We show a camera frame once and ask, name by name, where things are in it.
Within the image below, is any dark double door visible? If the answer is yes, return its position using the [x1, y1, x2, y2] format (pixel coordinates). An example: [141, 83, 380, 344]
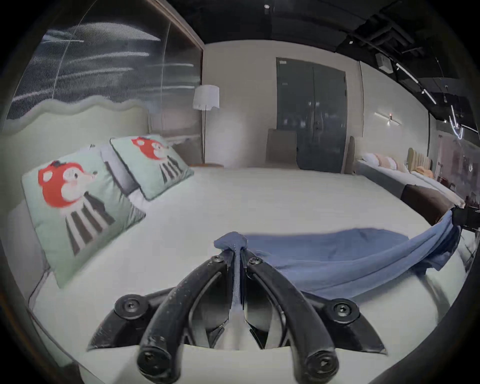
[276, 57, 348, 174]

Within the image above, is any brown chair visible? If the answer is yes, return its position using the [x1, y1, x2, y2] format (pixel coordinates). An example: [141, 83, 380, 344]
[265, 128, 299, 169]

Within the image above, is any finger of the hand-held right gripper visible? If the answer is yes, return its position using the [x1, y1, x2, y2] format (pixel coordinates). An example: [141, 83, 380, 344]
[452, 206, 480, 229]

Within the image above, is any blue garment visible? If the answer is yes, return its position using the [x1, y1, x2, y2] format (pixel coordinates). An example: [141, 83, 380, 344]
[214, 209, 463, 350]

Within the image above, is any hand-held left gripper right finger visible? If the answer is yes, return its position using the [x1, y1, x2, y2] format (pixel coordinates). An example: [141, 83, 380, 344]
[242, 254, 388, 377]

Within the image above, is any brown throw blanket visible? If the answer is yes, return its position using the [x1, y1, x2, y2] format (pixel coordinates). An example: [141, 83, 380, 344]
[400, 184, 466, 226]

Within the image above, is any grey bed with brown headboard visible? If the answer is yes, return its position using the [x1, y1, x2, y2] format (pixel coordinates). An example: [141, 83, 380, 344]
[348, 136, 466, 226]

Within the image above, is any peach pillow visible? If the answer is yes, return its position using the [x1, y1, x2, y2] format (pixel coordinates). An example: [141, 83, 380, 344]
[377, 154, 399, 171]

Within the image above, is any bed with white sheet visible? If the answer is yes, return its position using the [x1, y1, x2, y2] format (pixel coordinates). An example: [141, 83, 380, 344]
[26, 165, 474, 384]

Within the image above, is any small fox print cushion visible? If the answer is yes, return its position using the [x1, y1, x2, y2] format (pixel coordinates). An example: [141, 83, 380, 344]
[110, 134, 195, 202]

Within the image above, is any white shade floor lamp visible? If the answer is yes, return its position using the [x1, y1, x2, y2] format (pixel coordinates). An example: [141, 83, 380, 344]
[192, 85, 221, 167]

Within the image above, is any large fox print cushion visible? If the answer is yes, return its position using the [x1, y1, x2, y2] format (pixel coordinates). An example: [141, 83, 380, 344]
[21, 152, 147, 289]

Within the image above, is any slim wall light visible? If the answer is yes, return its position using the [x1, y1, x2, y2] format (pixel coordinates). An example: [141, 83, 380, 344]
[374, 111, 404, 127]

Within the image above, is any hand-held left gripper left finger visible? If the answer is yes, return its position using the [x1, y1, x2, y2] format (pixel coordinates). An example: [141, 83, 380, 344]
[87, 251, 241, 374]

